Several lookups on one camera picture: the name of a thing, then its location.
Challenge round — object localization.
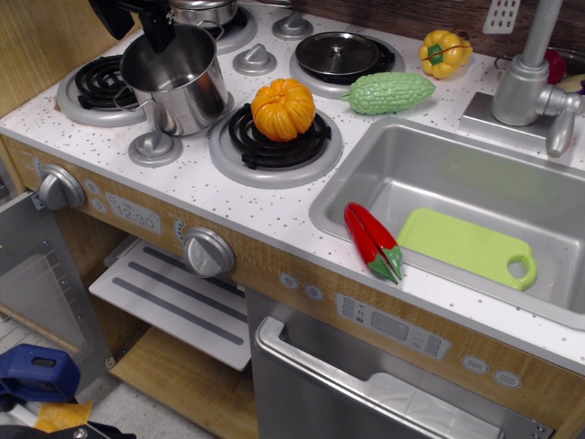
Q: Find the orange toy pumpkin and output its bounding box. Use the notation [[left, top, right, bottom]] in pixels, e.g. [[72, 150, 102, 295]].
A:
[[250, 78, 316, 142]]

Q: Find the open grey oven door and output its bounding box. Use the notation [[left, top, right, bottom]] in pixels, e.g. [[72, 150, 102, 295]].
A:
[[1, 193, 111, 397]]

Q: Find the front left stove burner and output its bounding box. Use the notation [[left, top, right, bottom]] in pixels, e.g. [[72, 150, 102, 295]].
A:
[[57, 55, 146, 128]]

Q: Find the silver oven dial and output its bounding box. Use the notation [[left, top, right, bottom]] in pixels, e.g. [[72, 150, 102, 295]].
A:
[[183, 227, 236, 278], [38, 164, 86, 210]]

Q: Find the white slotted spatula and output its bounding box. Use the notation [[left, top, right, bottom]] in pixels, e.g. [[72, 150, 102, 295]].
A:
[[483, 0, 520, 35]]

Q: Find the silver oven dial left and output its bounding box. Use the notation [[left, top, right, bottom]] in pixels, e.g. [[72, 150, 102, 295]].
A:
[[38, 164, 86, 210]]

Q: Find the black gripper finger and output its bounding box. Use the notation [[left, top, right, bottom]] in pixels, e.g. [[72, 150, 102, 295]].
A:
[[138, 1, 175, 53], [89, 0, 142, 40]]

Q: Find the tall steel toy pot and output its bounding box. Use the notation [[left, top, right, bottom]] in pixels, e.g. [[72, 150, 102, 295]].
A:
[[120, 24, 229, 136]]

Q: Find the silver dishwasher door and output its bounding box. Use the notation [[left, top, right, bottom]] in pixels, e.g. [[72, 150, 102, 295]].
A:
[[246, 291, 555, 438]]

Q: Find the white oven rack shelf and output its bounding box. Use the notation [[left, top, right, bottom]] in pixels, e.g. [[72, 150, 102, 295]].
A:
[[90, 240, 250, 371]]

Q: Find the grey stovetop knob front left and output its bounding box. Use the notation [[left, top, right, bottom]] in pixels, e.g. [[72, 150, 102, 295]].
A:
[[128, 130, 183, 168]]

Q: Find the grey stovetop knob back middle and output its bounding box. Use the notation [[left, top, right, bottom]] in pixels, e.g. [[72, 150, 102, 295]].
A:
[[232, 44, 278, 77]]

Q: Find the small steel pot at back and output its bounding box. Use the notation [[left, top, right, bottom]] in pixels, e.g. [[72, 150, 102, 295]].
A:
[[169, 0, 239, 27]]

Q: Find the silver oven dial right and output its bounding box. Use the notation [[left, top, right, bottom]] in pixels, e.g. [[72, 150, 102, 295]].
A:
[[183, 227, 236, 278]]

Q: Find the yellow toy bell pepper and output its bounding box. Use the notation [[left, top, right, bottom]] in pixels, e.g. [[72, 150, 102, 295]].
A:
[[419, 29, 473, 80]]

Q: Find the yellow tape piece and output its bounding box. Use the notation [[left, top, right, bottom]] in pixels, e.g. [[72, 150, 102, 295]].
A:
[[34, 401, 93, 434]]

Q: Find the stove burner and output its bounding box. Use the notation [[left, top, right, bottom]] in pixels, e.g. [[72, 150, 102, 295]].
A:
[[289, 36, 405, 100], [209, 103, 343, 189], [203, 6, 258, 55], [57, 55, 146, 128]]

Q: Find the grey stovetop knob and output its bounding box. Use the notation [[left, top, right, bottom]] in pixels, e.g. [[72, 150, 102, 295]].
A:
[[232, 44, 278, 77], [272, 11, 314, 40], [128, 130, 183, 168]]

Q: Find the grey toy sink basin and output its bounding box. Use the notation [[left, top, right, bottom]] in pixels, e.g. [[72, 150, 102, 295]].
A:
[[310, 117, 584, 330]]

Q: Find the green toy bitter gourd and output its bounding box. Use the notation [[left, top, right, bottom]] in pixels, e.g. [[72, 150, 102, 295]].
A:
[[341, 72, 436, 115]]

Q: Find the back right stove burner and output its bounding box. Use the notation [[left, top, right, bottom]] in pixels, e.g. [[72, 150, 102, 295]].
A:
[[289, 36, 405, 100]]

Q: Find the blue clamp tool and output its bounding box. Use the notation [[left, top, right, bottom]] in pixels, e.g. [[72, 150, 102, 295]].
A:
[[1, 344, 81, 411]]

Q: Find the front right stove burner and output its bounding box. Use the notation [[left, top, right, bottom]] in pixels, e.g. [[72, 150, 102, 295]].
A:
[[209, 103, 343, 189]]

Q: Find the dark steel pot lid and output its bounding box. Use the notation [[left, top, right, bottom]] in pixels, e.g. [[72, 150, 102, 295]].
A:
[[295, 32, 381, 76]]

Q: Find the back left stove burner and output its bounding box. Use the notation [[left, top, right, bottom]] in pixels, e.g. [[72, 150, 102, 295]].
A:
[[203, 6, 258, 55]]

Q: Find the red toy chili pepper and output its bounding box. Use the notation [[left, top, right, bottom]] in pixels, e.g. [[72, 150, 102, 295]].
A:
[[344, 202, 403, 284]]

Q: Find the green toy cutting board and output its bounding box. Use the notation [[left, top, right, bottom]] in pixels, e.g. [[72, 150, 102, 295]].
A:
[[398, 208, 538, 291]]

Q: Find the silver toy faucet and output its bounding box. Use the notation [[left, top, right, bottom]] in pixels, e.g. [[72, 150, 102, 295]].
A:
[[459, 1, 584, 158]]

